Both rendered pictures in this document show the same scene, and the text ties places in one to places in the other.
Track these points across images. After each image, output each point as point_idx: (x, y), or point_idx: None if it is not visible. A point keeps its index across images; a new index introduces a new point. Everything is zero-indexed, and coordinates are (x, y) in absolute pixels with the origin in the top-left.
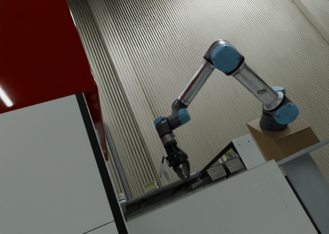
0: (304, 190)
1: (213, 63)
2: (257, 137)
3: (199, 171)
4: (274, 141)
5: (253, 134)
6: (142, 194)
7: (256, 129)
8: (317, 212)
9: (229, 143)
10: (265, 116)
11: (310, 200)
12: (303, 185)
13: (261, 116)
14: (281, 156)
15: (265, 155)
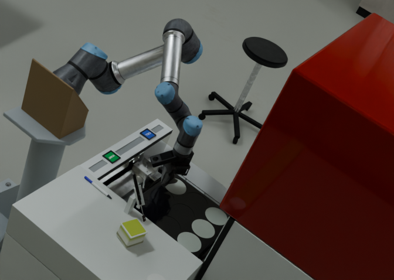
0: (62, 154)
1: (195, 57)
2: (72, 106)
3: (94, 177)
4: (87, 111)
5: (71, 103)
6: (168, 235)
7: (79, 98)
8: (57, 171)
9: (170, 132)
10: (85, 80)
11: (60, 163)
12: (64, 150)
13: (79, 79)
14: (81, 126)
15: (63, 127)
